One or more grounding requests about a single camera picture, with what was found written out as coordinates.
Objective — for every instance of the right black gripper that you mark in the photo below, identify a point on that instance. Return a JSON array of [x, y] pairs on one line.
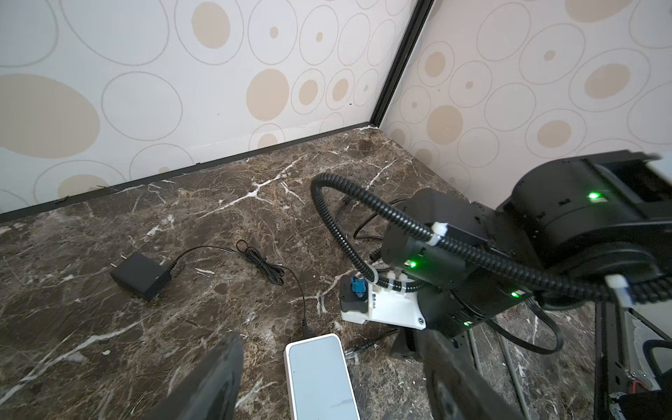
[[415, 345]]

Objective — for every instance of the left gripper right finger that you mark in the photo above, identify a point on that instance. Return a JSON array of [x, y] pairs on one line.
[[455, 389]]

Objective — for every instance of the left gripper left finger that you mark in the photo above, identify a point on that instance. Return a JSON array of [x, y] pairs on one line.
[[210, 391]]

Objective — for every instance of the white network switch box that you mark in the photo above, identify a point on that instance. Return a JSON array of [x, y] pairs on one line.
[[318, 382]]

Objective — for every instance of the small black power adapter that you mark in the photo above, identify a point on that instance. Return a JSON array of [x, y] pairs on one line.
[[142, 276]]

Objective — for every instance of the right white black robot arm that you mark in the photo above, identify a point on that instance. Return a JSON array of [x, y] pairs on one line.
[[586, 228]]

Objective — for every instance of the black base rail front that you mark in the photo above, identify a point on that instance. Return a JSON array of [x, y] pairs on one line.
[[633, 366]]

